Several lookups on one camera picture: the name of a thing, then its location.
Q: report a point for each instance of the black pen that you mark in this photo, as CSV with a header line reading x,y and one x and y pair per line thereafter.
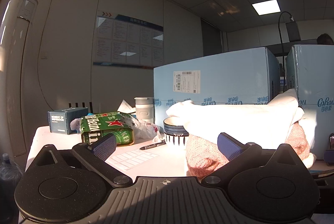
x,y
152,146

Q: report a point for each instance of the grey door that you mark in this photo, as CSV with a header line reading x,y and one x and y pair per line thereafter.
x,y
211,36

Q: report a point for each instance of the blue striped ceramic bowl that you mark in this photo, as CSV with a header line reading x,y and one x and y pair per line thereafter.
x,y
173,135

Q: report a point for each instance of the wall notice board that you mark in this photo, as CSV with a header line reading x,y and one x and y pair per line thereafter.
x,y
125,41

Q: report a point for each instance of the white standing air conditioner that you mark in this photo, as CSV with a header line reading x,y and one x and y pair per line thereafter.
x,y
15,70

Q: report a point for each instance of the pink knit sweater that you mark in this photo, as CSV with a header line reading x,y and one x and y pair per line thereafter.
x,y
201,158

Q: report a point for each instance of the ceiling light panel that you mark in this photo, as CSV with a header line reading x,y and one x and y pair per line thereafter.
x,y
266,7

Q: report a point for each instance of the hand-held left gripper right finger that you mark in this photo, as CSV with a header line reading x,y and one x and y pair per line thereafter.
x,y
229,147

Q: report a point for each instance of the white plastic bag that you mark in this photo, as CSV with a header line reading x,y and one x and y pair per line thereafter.
x,y
142,130

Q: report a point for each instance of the black router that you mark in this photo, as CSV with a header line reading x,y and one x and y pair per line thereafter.
x,y
91,107

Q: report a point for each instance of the white travel cup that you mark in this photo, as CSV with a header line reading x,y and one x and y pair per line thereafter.
x,y
143,111

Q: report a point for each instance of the white wall switch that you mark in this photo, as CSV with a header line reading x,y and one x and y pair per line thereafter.
x,y
44,55

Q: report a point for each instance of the black mounted device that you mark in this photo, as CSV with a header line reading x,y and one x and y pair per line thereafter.
x,y
292,30

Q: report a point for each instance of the white tissue paper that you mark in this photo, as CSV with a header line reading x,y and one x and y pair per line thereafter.
x,y
125,106

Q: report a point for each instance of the grey office partition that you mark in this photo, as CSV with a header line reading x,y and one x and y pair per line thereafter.
x,y
274,49

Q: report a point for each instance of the blue cardboard box with label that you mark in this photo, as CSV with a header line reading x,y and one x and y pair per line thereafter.
x,y
229,75

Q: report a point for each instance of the white sticker sheet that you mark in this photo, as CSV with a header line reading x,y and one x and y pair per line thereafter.
x,y
130,160

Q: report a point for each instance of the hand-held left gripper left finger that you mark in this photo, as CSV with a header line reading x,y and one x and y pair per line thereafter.
x,y
104,147

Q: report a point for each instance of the clear water jug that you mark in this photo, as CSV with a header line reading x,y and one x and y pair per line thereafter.
x,y
7,174

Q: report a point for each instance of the green beer carton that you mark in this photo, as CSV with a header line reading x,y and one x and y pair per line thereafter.
x,y
109,124

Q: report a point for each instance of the white cloth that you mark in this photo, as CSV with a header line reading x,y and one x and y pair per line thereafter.
x,y
234,117

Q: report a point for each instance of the small dark blue box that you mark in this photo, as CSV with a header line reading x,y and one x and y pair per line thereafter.
x,y
65,119

